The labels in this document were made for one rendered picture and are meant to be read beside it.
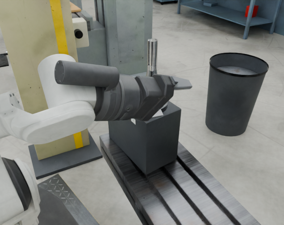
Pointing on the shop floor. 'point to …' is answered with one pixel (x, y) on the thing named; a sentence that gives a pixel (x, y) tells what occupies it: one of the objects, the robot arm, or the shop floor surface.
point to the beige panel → (3, 20)
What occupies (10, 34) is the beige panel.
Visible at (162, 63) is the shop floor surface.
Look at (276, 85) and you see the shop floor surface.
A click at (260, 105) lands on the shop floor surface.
